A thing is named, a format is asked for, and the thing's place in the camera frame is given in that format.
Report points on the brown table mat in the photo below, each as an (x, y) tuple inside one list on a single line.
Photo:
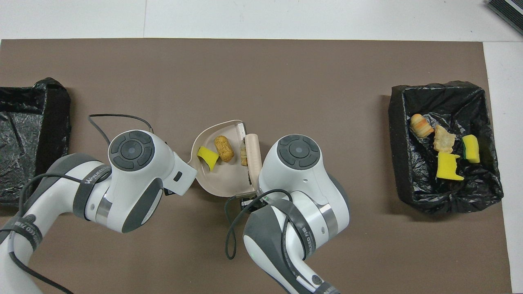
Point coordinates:
[(265, 61)]

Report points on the beige hand brush black bristles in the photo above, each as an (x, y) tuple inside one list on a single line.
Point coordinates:
[(253, 155)]

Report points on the striped orange croissant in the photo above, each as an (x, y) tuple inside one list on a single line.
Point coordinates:
[(421, 125)]

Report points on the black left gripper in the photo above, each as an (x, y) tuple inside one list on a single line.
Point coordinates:
[(168, 192)]

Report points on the large yellow sponge piece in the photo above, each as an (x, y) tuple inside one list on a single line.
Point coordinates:
[(448, 166)]

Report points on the bin lined with black bag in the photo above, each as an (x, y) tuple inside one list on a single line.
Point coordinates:
[(402, 163), (32, 143)]

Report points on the small yellow sponge piece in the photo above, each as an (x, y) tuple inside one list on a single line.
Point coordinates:
[(208, 157)]

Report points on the pale bread chunk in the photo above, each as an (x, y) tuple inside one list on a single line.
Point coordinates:
[(443, 139), (243, 153)]

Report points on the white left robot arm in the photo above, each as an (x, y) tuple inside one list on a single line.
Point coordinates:
[(130, 183)]

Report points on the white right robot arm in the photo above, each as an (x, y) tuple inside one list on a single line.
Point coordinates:
[(302, 196)]

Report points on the brown oval bread roll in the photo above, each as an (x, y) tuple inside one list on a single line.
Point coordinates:
[(224, 149)]

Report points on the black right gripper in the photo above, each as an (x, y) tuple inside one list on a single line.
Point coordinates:
[(248, 203)]

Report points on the beige plastic dustpan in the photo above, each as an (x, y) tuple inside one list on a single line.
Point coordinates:
[(224, 179)]

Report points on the green and yellow sponge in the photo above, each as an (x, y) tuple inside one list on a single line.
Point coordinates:
[(472, 149)]

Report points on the dark grey ridged device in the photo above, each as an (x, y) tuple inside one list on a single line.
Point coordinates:
[(506, 11)]

